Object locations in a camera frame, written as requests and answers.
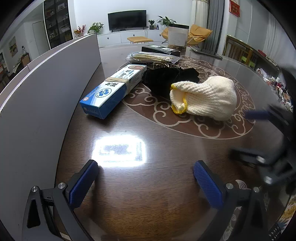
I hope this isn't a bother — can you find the black velvet scrunchie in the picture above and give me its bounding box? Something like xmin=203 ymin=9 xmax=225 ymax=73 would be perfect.
xmin=142 ymin=67 xmax=200 ymax=100

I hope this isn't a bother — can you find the bag of bamboo sticks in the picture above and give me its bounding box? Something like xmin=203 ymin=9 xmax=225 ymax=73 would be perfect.
xmin=126 ymin=51 xmax=181 ymax=64

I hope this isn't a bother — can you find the white tv cabinet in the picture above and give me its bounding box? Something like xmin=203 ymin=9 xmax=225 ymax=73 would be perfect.
xmin=97 ymin=29 xmax=165 ymax=48

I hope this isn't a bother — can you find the dark glass display cabinet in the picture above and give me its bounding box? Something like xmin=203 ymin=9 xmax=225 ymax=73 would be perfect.
xmin=43 ymin=0 xmax=73 ymax=49

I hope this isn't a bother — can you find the blue white medicine box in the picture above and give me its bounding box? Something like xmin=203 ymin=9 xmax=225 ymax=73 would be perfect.
xmin=80 ymin=64 xmax=147 ymax=120

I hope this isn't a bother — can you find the laptop on table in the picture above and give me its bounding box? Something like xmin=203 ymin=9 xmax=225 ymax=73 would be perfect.
xmin=190 ymin=46 xmax=223 ymax=60

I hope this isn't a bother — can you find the green potted plant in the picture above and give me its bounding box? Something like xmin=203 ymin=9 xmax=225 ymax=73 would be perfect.
xmin=87 ymin=22 xmax=104 ymax=34

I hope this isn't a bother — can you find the yellow lounge chair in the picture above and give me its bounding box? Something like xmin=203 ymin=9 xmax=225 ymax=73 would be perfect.
xmin=161 ymin=25 xmax=212 ymax=46

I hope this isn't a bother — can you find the gold pearl hair claw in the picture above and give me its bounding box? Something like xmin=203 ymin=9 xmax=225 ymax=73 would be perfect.
xmin=147 ymin=61 xmax=178 ymax=69

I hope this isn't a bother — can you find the black television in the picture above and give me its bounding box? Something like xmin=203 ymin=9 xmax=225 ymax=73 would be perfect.
xmin=108 ymin=10 xmax=147 ymax=31

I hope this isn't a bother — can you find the black rectangular box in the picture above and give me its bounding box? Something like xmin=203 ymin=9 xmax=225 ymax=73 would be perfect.
xmin=142 ymin=45 xmax=181 ymax=57

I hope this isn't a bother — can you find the yellow bench stool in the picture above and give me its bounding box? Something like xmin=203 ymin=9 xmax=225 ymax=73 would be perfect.
xmin=127 ymin=36 xmax=153 ymax=44

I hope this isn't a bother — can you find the red wall decoration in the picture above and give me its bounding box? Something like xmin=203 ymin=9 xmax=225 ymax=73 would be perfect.
xmin=229 ymin=0 xmax=240 ymax=18

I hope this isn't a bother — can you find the white storage bin wall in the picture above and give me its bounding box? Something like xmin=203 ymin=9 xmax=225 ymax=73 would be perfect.
xmin=1 ymin=34 xmax=101 ymax=240

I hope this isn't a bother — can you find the white knitted glove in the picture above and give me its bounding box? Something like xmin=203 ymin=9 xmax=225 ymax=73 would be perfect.
xmin=170 ymin=76 xmax=237 ymax=121

